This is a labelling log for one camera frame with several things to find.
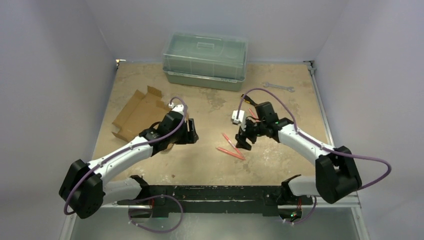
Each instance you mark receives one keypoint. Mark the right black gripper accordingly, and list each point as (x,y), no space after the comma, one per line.
(245,133)

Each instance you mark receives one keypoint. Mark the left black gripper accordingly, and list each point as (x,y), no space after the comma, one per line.
(190,136)

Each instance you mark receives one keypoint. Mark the red pen with label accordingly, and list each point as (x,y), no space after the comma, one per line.
(233,145)

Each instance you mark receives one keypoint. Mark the brown cardboard box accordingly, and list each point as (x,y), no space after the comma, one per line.
(143,111)

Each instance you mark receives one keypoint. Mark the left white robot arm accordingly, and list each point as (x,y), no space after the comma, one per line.
(86,185)

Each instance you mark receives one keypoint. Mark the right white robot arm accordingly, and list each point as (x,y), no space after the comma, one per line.
(336,174)

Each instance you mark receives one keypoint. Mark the green plastic storage box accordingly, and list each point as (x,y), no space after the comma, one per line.
(206,60)

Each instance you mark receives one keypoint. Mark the black yellow screwdriver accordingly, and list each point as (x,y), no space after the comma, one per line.
(248,100)

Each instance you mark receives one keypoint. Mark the silver wrench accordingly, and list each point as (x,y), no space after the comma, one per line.
(290,89)

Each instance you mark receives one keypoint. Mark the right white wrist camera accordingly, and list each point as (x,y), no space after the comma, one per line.
(238,118)

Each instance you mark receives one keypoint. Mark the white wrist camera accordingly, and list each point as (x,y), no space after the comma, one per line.
(178,108)
(238,118)

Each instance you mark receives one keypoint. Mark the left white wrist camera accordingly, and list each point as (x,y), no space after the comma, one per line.
(178,108)

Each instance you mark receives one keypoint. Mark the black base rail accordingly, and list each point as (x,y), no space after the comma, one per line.
(163,200)

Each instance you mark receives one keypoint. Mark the aluminium frame rail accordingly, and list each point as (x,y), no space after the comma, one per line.
(340,221)

